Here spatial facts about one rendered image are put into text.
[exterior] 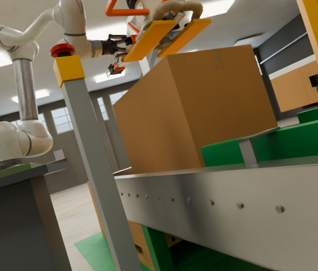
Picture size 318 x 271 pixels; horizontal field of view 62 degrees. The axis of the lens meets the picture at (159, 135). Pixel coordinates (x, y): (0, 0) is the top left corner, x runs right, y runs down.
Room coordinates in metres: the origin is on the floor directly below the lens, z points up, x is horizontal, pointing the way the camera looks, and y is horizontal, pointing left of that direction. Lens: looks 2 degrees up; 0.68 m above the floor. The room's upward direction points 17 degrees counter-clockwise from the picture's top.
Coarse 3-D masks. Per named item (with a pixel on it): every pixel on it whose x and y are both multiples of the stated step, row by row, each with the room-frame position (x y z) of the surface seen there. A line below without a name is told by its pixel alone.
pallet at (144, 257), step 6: (102, 228) 2.46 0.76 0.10; (168, 240) 1.54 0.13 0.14; (174, 240) 1.55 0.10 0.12; (180, 240) 1.57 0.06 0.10; (138, 246) 1.93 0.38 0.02; (144, 246) 1.55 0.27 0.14; (168, 246) 1.53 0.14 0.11; (138, 252) 1.82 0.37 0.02; (144, 252) 1.58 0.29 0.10; (144, 258) 1.60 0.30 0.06; (150, 258) 1.51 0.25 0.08; (144, 264) 1.63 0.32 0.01; (150, 264) 1.54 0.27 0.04
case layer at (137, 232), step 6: (126, 168) 2.73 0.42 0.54; (90, 186) 2.44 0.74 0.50; (90, 192) 2.51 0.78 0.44; (96, 210) 2.49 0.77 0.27; (132, 222) 1.63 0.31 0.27; (132, 228) 1.66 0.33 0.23; (138, 228) 1.56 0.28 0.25; (132, 234) 1.70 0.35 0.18; (138, 234) 1.60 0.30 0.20; (168, 234) 1.54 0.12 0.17; (138, 240) 1.63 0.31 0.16; (144, 240) 1.52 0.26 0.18
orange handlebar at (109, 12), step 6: (114, 0) 0.95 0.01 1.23; (168, 0) 1.06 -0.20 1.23; (108, 6) 0.98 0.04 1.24; (108, 12) 1.01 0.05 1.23; (114, 12) 1.04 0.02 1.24; (120, 12) 1.05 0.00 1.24; (126, 12) 1.06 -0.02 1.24; (132, 12) 1.08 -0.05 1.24; (138, 12) 1.09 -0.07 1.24; (144, 12) 1.10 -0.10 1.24; (114, 66) 1.66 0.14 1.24
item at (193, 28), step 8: (192, 24) 1.08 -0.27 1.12; (200, 24) 1.10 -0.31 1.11; (208, 24) 1.13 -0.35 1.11; (184, 32) 1.14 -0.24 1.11; (192, 32) 1.16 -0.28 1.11; (176, 40) 1.20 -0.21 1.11; (184, 40) 1.23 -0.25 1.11; (168, 48) 1.27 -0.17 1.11; (176, 48) 1.31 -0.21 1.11; (160, 56) 1.35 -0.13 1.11
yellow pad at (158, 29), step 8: (152, 24) 0.99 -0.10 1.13; (160, 24) 0.99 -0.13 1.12; (168, 24) 1.01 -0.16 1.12; (144, 32) 1.05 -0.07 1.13; (152, 32) 1.03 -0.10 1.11; (160, 32) 1.06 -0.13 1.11; (144, 40) 1.09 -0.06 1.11; (152, 40) 1.11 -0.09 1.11; (160, 40) 1.14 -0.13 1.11; (136, 48) 1.15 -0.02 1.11; (144, 48) 1.18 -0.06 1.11; (152, 48) 1.20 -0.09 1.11; (128, 56) 1.22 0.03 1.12; (136, 56) 1.24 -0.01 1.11; (144, 56) 1.28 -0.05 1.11
